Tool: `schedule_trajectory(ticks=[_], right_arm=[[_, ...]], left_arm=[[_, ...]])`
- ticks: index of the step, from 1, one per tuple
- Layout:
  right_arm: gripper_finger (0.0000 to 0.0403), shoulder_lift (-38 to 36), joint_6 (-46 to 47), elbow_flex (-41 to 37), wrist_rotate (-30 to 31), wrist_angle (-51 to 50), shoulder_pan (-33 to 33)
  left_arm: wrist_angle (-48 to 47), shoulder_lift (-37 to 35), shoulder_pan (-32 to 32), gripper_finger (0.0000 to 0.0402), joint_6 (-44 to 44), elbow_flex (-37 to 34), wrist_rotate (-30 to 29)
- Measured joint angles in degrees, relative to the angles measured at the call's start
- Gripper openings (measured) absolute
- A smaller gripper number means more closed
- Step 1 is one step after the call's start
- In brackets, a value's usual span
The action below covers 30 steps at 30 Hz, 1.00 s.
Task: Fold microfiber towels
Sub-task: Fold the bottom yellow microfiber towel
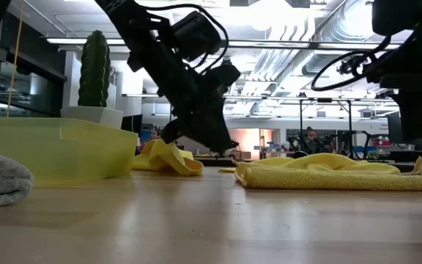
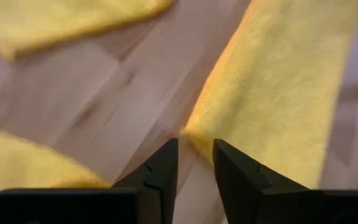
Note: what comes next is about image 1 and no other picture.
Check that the dark glass partition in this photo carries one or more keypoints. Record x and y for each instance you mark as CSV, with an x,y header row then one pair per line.
x,y
39,91

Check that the yellow microfiber towel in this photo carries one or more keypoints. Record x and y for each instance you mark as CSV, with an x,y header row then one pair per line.
x,y
167,157
324,179

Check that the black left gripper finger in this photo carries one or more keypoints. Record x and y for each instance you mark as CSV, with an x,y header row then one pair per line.
x,y
216,132
187,128

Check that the black overhead light rail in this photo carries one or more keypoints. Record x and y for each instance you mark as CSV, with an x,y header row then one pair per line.
x,y
306,45

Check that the cardboard box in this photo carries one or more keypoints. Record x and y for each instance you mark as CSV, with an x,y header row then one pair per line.
x,y
244,154

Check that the black ceiling-mounted device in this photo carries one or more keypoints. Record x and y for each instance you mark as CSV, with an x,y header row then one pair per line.
x,y
350,66

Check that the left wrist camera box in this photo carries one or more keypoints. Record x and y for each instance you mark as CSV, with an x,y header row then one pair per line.
x,y
223,77

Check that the green cactus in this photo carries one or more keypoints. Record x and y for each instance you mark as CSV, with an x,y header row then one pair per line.
x,y
93,73

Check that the yellow translucent plastic bin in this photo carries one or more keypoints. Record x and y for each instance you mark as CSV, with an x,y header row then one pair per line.
x,y
57,154

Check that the person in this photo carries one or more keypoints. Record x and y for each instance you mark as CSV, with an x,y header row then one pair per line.
x,y
311,141
155,134

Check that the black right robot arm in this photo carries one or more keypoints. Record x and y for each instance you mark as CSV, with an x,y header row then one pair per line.
x,y
398,16

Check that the red storage box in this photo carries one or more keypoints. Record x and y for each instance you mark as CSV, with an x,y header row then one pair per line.
x,y
379,142

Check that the black background workstation frame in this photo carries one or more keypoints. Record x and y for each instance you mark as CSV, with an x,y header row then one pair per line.
x,y
349,121

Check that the white plant pot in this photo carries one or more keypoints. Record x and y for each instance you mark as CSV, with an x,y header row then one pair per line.
x,y
97,115

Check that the black computer monitor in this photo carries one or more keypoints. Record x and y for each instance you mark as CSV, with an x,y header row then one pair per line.
x,y
393,126

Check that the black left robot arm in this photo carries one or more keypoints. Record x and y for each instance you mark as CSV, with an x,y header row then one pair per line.
x,y
152,44

